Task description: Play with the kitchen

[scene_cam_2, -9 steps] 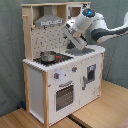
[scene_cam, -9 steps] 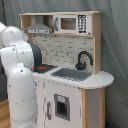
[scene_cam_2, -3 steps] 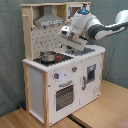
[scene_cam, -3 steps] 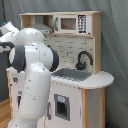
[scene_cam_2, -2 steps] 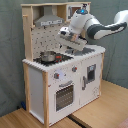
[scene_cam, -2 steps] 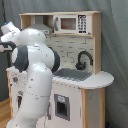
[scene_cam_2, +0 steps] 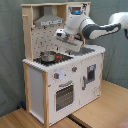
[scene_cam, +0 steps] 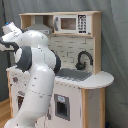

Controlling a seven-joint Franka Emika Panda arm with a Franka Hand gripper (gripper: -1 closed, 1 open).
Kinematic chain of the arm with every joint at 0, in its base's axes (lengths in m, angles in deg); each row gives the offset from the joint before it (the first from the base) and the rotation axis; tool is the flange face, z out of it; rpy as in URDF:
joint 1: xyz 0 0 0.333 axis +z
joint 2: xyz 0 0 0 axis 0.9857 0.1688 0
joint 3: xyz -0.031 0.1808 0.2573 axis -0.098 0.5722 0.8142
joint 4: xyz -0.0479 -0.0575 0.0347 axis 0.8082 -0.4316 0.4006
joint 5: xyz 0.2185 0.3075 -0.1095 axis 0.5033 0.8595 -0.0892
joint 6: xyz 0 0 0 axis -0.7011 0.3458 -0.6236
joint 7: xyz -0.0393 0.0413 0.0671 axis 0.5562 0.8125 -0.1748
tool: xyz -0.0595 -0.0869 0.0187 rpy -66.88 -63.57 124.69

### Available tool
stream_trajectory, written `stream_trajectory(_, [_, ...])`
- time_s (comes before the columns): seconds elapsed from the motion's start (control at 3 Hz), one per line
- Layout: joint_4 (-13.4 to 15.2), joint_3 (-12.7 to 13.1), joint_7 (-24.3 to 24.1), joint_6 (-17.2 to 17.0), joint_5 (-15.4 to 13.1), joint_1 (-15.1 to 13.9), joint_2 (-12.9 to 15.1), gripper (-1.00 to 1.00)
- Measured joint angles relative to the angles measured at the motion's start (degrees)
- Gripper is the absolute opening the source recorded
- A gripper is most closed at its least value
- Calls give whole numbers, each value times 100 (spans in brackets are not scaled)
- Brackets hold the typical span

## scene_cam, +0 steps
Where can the black toy faucet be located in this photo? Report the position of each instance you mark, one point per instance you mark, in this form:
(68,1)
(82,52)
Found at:
(81,64)

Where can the grey ice dispenser panel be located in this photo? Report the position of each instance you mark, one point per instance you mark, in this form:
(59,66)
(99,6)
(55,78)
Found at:
(62,106)

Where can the grey toy sink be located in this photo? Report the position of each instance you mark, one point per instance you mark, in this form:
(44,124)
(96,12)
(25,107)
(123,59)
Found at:
(73,74)

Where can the grey range hood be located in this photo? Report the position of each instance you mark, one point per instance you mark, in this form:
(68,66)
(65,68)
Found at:
(39,25)

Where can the red grey left knob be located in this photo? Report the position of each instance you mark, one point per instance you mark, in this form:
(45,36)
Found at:
(15,79)

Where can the wooden toy kitchen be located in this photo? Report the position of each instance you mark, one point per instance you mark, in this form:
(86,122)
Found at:
(58,71)

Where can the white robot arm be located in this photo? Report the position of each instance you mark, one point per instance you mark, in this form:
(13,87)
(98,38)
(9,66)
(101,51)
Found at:
(32,56)

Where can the white toy microwave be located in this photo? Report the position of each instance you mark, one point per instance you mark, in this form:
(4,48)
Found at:
(74,24)

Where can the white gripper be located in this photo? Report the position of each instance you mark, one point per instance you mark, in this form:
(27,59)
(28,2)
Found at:
(7,41)

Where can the white oven door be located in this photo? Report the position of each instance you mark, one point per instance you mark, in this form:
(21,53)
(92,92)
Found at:
(20,97)

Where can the grey cabinet door handle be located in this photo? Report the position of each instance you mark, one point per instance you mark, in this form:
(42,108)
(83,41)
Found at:
(49,112)

